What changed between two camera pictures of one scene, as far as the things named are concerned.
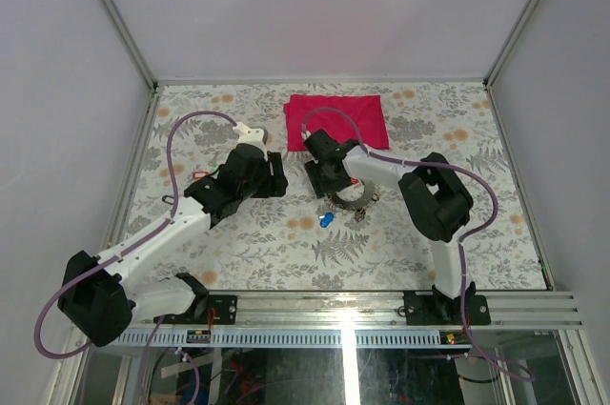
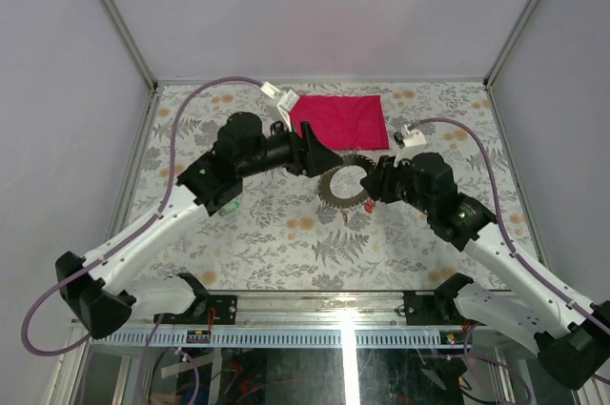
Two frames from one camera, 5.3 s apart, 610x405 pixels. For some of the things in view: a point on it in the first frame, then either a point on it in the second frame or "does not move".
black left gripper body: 272,185 → 284,151
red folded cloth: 347,118 does not move
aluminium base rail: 369,311 does not move
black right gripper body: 321,180 → 397,179
